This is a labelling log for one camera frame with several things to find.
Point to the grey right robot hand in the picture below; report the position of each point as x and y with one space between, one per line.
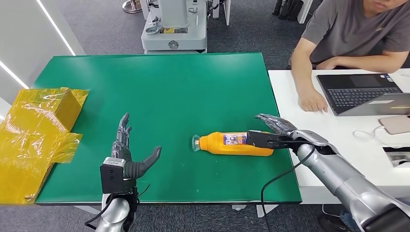
280 125

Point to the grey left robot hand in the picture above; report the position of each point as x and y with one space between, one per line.
126 166

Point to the orange detergent bottle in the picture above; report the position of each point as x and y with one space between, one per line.
214 144

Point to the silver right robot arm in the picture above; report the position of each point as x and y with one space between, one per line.
346 179

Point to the person's right hand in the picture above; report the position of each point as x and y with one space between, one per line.
311 101

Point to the person's hand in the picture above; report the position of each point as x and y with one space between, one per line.
311 101
326 64

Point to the white table foot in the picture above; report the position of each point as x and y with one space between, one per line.
93 209
267 209

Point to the person's left hand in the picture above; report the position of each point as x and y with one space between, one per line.
326 64

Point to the dark grey laptop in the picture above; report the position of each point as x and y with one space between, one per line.
358 94

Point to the yellow taped cardboard box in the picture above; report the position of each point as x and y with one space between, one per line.
29 137

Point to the person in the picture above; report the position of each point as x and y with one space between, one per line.
346 32

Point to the white furniture panel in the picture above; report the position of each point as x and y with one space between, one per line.
304 11
227 11

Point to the rose gold phone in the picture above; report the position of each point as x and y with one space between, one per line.
397 125

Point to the white device with black slot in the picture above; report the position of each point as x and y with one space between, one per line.
398 157

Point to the white machine base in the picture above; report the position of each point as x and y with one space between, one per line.
174 40

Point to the chrome round stand base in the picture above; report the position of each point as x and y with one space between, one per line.
131 7

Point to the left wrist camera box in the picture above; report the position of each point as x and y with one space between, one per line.
112 176

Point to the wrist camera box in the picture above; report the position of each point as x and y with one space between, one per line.
112 176
259 139

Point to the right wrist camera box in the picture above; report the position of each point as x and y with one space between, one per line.
259 139

